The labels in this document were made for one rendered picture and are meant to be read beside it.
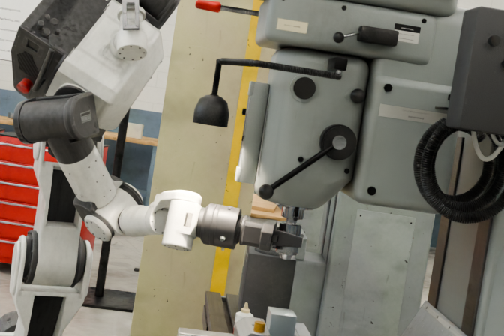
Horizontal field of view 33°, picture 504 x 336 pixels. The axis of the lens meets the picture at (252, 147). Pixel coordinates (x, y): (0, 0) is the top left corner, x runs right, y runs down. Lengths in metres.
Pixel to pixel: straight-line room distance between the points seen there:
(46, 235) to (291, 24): 0.95
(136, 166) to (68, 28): 8.87
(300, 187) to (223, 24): 1.86
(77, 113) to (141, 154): 8.95
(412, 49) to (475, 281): 0.48
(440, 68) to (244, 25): 1.86
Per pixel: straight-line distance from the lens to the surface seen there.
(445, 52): 1.75
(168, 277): 3.59
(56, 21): 2.00
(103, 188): 1.99
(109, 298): 6.09
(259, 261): 2.14
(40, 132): 1.90
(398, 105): 1.72
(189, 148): 3.51
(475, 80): 1.50
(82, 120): 1.88
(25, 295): 2.34
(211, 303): 2.37
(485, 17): 1.51
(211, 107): 1.72
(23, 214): 6.45
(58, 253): 2.31
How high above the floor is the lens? 1.51
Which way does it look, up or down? 3 degrees down
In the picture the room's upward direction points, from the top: 9 degrees clockwise
